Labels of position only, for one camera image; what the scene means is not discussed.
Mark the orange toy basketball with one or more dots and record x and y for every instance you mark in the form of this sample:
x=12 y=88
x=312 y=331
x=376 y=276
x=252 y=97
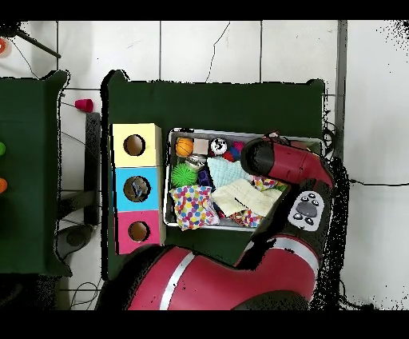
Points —
x=184 y=147

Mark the polka-dot cloth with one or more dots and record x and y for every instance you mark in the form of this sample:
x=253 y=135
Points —
x=265 y=183
x=191 y=206

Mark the black tripod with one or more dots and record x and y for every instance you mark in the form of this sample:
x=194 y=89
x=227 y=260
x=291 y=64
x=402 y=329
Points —
x=9 y=29

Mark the clear crinkled plastic packet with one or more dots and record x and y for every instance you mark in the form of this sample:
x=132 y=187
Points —
x=138 y=189

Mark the large green spiky ball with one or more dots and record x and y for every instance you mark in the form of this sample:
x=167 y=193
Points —
x=183 y=175

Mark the red round object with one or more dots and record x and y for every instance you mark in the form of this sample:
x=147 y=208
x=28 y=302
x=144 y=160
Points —
x=2 y=45

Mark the silver mesh bin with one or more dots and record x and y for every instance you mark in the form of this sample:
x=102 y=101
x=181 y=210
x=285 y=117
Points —
x=169 y=221

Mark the wooden block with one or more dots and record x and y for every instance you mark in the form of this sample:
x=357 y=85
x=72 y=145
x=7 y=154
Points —
x=201 y=146

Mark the dark green table cloth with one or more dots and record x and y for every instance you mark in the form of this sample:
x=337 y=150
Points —
x=223 y=105
x=28 y=128

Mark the green round object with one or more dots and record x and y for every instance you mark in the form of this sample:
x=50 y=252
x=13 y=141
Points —
x=1 y=148

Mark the cream waffle cloth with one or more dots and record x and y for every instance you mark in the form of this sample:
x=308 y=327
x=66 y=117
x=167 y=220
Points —
x=246 y=196

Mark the red plastic cup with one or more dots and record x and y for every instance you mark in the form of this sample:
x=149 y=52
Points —
x=83 y=105

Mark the wooden box with three holes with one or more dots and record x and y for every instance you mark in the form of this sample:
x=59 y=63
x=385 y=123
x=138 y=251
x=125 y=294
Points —
x=150 y=153

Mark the orange object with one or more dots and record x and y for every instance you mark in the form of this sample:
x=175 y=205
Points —
x=1 y=185

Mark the mint waffle cloth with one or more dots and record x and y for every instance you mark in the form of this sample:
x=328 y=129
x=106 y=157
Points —
x=225 y=171

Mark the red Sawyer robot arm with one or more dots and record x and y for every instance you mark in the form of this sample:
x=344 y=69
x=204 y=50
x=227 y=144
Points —
x=287 y=163

